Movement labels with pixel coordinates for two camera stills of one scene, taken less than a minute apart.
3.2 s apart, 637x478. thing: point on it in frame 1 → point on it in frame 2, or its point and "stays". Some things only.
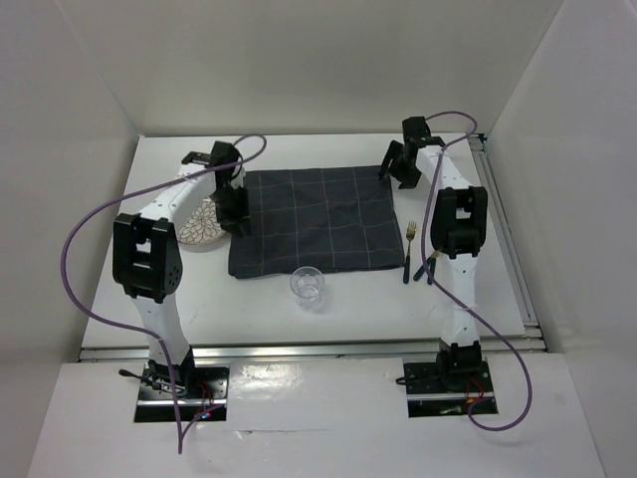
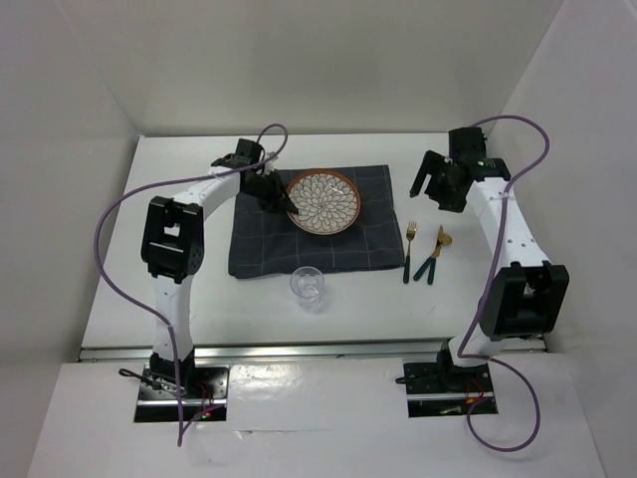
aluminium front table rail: (305, 353) stays
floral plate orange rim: (202, 231) → (327, 201)
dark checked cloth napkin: (314, 219) stays
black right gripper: (410, 179) → (450, 202)
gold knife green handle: (422, 268) stays
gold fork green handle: (410, 231) stays
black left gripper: (240, 215) → (278, 197)
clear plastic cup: (307, 284) stays
